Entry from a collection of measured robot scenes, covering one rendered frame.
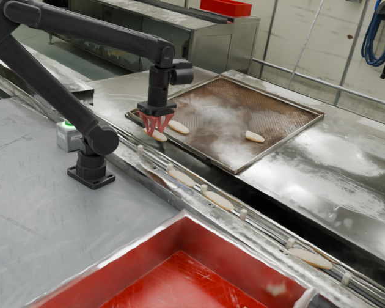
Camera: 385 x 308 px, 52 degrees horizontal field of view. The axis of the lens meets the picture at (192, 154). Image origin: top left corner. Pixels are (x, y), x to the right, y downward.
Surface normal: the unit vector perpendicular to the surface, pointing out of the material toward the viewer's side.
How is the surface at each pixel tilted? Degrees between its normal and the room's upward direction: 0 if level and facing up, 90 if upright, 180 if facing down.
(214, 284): 0
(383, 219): 10
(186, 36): 90
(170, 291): 0
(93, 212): 0
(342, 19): 90
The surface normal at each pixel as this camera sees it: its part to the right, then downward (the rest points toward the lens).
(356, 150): 0.00, -0.83
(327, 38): -0.70, 0.24
